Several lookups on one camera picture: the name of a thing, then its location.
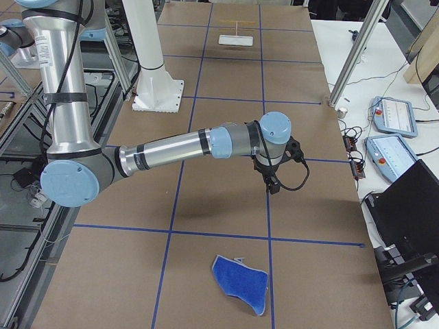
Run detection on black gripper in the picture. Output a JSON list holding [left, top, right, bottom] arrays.
[[253, 156, 285, 195]]

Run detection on blue towel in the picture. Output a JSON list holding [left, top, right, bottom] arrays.
[[212, 255, 268, 316]]

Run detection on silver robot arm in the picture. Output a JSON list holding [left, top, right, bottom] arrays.
[[1, 19, 39, 69], [21, 1, 293, 207]]

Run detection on lower black orange connector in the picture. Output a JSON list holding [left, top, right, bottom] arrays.
[[349, 160, 366, 181]]

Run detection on black orange connector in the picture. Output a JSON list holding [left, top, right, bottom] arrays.
[[349, 160, 366, 181], [342, 135, 357, 152]]

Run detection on upper black orange connector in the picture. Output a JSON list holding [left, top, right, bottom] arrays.
[[342, 135, 357, 152]]

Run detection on small metal cylinder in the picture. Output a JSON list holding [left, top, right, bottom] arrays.
[[337, 107, 348, 119]]

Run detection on lower teach pendant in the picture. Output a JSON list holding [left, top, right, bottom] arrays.
[[365, 134, 418, 182]]

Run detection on teach pendant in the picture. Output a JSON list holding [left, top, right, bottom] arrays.
[[365, 134, 418, 182], [370, 96, 418, 138]]

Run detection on upper teach pendant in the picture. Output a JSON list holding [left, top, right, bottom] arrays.
[[370, 96, 418, 138]]

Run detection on black monitor on stand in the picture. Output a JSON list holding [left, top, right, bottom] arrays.
[[366, 160, 438, 310]]

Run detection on wooden board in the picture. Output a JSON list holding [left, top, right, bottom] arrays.
[[403, 1, 438, 84]]

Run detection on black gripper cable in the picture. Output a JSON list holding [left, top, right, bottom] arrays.
[[274, 156, 311, 192]]

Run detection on white pedestal column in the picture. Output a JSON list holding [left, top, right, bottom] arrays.
[[123, 0, 184, 113]]

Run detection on aluminium frame post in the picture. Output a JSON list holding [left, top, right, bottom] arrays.
[[328, 0, 389, 108]]

